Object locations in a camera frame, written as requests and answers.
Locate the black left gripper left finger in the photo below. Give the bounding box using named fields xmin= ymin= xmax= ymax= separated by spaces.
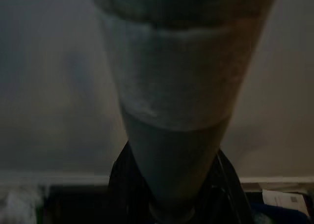
xmin=107 ymin=140 xmax=157 ymax=224

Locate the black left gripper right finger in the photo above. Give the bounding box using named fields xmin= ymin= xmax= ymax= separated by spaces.
xmin=190 ymin=147 xmax=254 ymax=224

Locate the grey handled broom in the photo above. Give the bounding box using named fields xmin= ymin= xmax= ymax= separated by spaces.
xmin=87 ymin=0 xmax=282 ymax=221

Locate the white paper sheet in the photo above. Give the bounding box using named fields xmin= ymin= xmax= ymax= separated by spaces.
xmin=262 ymin=188 xmax=308 ymax=213

